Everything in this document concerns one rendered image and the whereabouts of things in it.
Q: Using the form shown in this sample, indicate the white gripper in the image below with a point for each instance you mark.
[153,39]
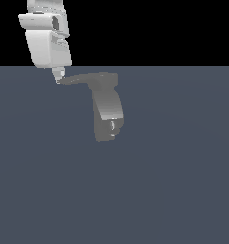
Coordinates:
[46,47]

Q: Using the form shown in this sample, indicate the grey faucet body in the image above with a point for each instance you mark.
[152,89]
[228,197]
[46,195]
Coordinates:
[107,114]

